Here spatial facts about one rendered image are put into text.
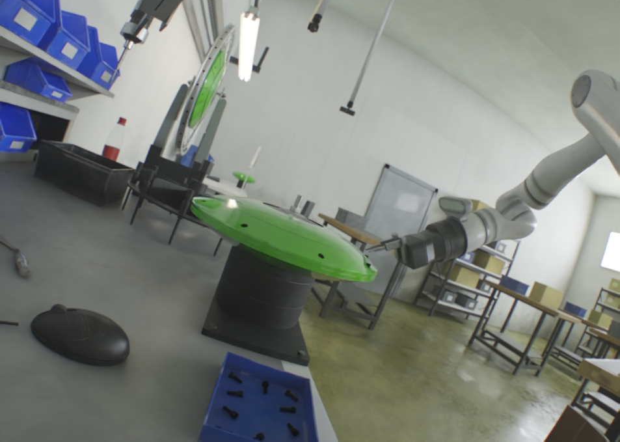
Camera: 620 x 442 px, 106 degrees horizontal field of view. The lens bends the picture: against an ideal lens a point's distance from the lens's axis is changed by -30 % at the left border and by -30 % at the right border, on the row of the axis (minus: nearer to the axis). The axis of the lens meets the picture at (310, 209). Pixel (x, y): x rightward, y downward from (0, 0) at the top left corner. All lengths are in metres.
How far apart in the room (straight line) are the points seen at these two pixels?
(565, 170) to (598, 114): 0.16
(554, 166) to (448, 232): 0.23
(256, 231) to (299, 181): 4.84
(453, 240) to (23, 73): 1.14
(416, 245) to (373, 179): 5.03
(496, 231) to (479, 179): 6.15
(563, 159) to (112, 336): 0.68
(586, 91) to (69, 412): 0.68
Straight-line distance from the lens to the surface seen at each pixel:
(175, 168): 1.22
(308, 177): 5.25
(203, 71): 1.03
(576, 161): 0.63
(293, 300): 0.50
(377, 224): 5.68
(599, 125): 0.50
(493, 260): 6.64
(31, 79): 1.06
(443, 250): 0.60
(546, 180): 0.65
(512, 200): 0.73
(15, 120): 1.11
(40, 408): 0.29
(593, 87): 0.54
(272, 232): 0.40
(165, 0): 0.49
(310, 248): 0.40
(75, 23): 1.17
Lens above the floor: 1.13
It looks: 2 degrees down
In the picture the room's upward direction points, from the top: 22 degrees clockwise
